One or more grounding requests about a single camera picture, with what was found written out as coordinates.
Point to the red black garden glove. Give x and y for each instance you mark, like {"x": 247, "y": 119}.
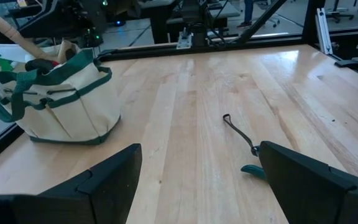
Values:
{"x": 40, "y": 65}

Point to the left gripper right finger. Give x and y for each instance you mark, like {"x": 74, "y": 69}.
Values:
{"x": 306, "y": 193}

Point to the green white spray bottle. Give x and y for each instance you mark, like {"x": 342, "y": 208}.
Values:
{"x": 11, "y": 53}

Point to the black aluminium table frame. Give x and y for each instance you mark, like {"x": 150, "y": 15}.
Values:
{"x": 275, "y": 40}

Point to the silver aluminium bracket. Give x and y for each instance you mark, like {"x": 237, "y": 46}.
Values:
{"x": 184, "y": 40}
{"x": 323, "y": 31}

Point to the person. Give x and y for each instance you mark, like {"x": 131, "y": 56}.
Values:
{"x": 248, "y": 12}

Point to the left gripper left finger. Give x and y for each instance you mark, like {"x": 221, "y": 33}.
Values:
{"x": 110, "y": 186}

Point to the beige green canvas garden bag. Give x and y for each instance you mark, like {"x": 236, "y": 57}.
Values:
{"x": 73, "y": 115}

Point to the black office chair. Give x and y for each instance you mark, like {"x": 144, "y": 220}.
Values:
{"x": 337, "y": 11}

